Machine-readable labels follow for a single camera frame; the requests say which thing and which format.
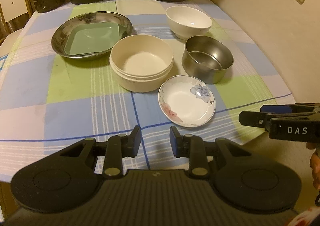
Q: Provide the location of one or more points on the round stainless steel plate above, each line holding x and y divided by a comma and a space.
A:
62, 38

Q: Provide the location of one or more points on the white ceramic bowl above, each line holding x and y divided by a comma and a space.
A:
188, 20

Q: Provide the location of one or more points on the small floral ceramic plate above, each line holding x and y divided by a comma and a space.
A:
185, 103

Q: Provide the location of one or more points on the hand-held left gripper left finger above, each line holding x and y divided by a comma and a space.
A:
136, 142

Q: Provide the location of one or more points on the red white patterned cloth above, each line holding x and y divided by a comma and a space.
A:
308, 219

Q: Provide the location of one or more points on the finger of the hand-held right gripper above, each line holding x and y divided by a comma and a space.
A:
252, 119
275, 109

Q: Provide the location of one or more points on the person's right hand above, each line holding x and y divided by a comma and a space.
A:
315, 171

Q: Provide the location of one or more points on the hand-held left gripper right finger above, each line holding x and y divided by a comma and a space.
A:
173, 142

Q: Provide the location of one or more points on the white chair back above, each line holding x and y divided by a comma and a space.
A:
12, 1

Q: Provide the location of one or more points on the checked tablecloth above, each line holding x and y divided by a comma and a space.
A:
70, 96

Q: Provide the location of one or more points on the stainless steel bowl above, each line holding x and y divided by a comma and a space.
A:
207, 56

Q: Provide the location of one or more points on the green square plate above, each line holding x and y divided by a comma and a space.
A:
92, 37

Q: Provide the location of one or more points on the cream round plastic bowl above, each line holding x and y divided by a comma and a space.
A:
141, 63

